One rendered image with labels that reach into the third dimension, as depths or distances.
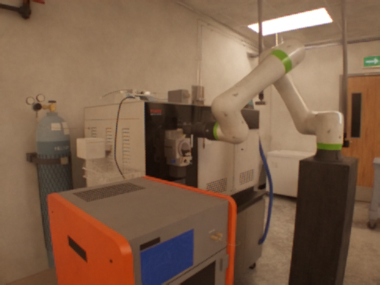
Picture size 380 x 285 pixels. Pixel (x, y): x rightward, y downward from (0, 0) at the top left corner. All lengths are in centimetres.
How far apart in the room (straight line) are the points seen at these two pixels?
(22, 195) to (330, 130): 211
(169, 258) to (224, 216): 21
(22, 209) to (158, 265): 177
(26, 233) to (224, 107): 185
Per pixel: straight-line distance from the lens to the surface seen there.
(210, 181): 159
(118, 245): 46
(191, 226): 58
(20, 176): 215
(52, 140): 179
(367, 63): 476
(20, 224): 225
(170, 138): 125
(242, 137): 101
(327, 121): 129
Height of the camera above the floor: 134
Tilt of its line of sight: 5 degrees down
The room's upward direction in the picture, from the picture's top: straight up
